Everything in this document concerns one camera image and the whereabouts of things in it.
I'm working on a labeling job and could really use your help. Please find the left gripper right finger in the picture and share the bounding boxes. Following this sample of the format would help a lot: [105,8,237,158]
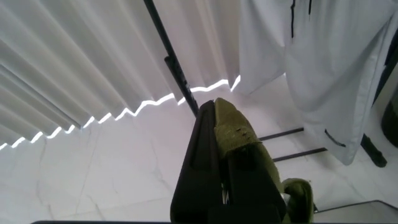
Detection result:
[224,143,287,222]

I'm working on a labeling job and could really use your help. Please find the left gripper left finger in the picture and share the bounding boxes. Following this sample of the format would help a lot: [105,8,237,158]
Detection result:
[170,99,226,222]

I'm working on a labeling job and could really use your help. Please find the green garment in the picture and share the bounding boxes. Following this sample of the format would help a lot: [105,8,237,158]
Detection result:
[213,97,315,224]

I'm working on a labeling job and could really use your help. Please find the pale grey shorts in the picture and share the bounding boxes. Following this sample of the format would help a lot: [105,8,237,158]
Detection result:
[238,0,398,166]

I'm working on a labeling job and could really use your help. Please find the black clothes rack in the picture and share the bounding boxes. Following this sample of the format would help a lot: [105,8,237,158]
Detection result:
[143,0,398,169]

